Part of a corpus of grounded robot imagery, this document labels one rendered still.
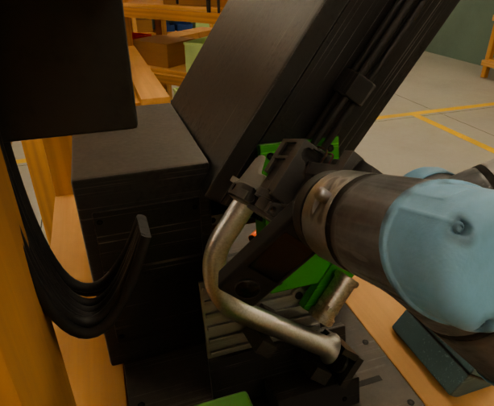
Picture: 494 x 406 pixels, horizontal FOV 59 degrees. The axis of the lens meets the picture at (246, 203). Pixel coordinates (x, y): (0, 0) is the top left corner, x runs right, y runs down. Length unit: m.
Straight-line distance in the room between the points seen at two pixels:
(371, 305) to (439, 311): 0.66
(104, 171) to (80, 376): 0.37
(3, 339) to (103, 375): 0.51
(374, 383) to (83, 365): 0.48
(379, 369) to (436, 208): 0.57
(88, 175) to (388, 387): 0.54
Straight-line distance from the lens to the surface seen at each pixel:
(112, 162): 0.62
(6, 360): 0.31
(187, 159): 0.61
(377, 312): 0.88
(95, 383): 0.81
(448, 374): 0.78
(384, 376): 0.78
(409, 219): 0.24
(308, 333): 0.63
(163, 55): 3.66
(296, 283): 0.64
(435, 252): 0.23
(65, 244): 1.14
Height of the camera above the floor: 1.48
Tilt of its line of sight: 29 degrees down
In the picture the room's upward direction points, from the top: straight up
